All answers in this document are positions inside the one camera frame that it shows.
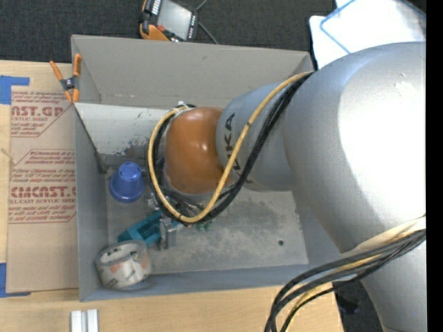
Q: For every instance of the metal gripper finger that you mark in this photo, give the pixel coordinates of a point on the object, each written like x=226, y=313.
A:
x=164, y=234
x=172, y=238

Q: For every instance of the teal plastic block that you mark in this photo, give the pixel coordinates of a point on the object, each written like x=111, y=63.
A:
x=143, y=229

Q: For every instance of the blue plastic cup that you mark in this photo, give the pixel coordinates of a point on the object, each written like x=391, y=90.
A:
x=126, y=182

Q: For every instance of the clear packing tape roll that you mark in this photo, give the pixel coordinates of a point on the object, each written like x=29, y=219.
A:
x=121, y=272

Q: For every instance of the grey metal bin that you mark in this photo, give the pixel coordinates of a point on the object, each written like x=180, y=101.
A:
x=242, y=233

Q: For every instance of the brown cardboard board red print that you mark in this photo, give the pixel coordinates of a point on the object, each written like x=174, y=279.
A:
x=41, y=247

